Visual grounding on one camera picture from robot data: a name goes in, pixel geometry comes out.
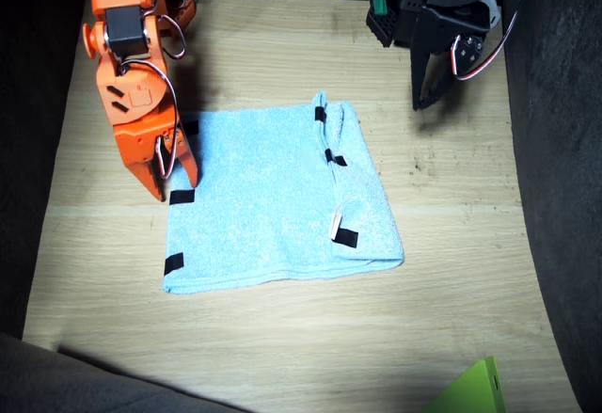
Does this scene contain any black perforated arm base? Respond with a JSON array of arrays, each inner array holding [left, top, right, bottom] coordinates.
[[365, 6, 399, 49]]

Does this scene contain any lime green plastic wedge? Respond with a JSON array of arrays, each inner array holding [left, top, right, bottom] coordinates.
[[420, 356, 509, 413]]

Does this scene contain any light blue towel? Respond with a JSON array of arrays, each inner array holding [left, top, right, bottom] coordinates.
[[162, 91, 405, 295]]

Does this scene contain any orange perforated arm base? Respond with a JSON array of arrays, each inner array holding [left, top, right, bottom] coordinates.
[[173, 0, 197, 33]]

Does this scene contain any red white servo cable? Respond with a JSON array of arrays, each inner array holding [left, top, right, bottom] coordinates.
[[451, 0, 523, 81], [119, 12, 188, 180]]

